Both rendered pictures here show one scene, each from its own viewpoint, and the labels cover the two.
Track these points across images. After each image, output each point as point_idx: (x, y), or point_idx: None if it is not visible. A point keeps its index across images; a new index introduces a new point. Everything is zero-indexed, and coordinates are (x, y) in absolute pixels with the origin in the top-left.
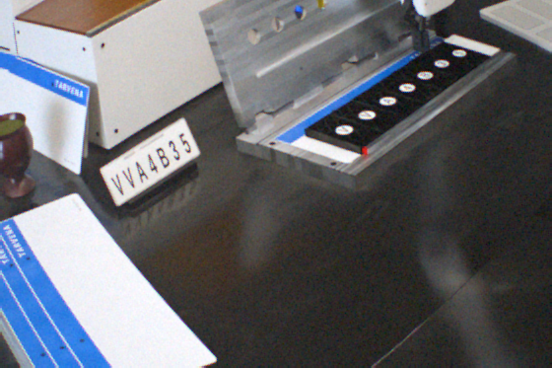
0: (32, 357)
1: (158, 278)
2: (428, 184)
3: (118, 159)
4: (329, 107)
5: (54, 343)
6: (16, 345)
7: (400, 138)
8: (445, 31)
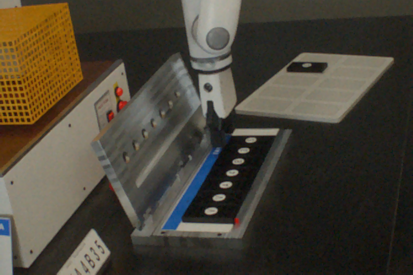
0: None
1: None
2: (292, 231)
3: (62, 269)
4: (182, 199)
5: None
6: None
7: (253, 206)
8: (229, 127)
